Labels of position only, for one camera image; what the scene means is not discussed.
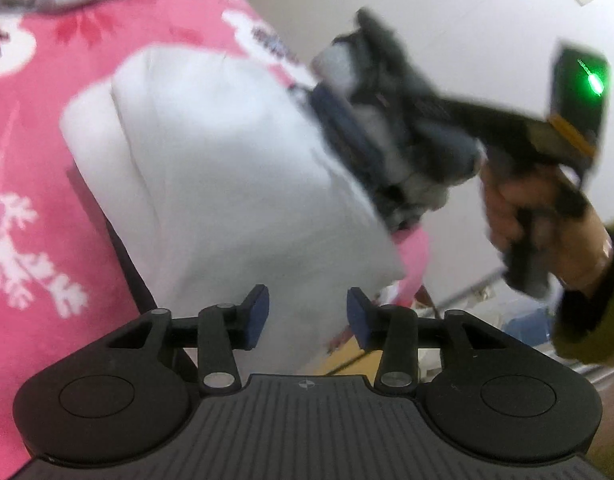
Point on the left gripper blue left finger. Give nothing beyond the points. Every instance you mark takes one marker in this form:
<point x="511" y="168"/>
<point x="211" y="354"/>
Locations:
<point x="245" y="322"/>

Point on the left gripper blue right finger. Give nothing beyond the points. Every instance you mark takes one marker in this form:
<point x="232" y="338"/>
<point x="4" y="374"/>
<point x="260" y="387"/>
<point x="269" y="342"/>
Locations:
<point x="368" y="322"/>

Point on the white shirt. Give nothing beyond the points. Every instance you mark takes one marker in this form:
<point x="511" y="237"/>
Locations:
<point x="216" y="180"/>

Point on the right green sleeve forearm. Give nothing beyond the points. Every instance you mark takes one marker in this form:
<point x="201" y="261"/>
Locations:
<point x="584" y="326"/>

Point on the folded grey clothes stack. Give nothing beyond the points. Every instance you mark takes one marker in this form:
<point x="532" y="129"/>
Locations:
<point x="371" y="101"/>

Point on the right hand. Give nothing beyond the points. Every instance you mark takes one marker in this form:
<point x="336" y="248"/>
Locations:
<point x="577" y="251"/>

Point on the pink floral bed sheet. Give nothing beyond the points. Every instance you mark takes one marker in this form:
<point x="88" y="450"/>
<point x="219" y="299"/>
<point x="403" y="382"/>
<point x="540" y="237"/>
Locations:
<point x="60" y="286"/>

